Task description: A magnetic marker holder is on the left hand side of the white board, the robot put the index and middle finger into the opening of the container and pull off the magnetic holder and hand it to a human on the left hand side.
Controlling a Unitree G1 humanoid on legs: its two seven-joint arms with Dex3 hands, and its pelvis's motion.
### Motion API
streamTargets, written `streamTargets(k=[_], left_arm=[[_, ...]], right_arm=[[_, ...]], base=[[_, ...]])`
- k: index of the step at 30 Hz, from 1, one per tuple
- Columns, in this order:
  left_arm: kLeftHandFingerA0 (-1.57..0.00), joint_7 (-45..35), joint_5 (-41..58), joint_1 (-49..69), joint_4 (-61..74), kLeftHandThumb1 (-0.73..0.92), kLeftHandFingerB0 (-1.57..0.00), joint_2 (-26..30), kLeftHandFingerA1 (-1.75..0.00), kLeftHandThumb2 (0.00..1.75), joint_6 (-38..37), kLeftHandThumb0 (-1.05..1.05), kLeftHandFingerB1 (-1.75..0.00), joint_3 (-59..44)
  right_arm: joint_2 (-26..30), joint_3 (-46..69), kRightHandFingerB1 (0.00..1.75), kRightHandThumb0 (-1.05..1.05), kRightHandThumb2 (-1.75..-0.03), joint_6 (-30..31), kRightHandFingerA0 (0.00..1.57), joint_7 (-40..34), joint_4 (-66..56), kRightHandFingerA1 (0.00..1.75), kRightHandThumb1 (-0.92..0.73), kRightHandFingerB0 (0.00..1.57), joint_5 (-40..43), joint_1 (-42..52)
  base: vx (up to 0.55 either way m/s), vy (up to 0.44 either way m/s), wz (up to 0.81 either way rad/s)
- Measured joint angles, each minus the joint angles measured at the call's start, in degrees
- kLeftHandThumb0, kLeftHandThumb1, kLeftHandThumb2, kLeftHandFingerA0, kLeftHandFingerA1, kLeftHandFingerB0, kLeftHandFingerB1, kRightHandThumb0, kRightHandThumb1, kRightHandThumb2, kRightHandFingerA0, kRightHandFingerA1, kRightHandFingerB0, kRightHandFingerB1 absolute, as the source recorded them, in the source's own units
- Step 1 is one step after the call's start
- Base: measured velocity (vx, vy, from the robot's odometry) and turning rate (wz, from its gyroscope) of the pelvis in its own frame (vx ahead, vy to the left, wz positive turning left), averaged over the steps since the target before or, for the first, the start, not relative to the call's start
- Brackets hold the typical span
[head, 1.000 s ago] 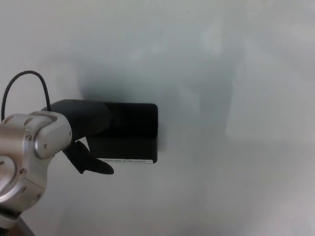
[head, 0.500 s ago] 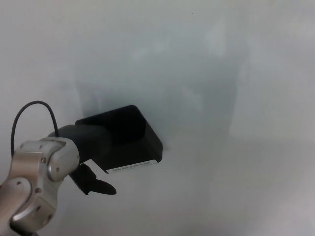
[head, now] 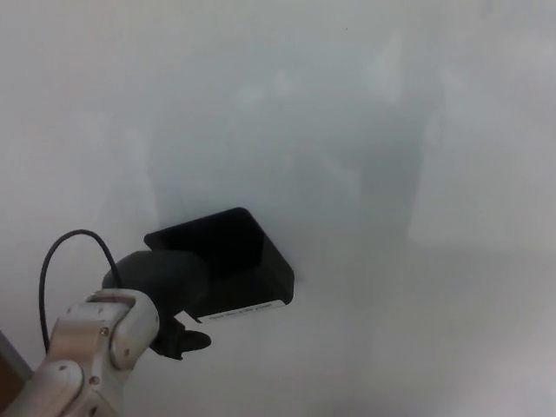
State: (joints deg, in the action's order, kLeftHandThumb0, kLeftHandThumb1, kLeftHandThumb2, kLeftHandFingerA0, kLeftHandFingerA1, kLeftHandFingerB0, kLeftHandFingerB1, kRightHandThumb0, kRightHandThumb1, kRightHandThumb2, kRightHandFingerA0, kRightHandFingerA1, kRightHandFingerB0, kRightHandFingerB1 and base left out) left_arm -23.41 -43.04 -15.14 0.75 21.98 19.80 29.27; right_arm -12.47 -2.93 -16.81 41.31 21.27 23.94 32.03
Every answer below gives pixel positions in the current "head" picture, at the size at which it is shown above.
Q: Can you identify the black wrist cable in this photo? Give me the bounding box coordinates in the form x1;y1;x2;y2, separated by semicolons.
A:
38;228;122;354

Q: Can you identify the white magnetic whiteboard grey frame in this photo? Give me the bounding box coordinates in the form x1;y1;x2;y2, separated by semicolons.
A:
0;0;556;417

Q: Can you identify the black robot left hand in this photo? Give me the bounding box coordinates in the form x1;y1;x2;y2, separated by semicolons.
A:
102;249;214;362

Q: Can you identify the black magnetic marker holder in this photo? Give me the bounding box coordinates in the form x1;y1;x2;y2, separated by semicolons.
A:
142;207;296;325

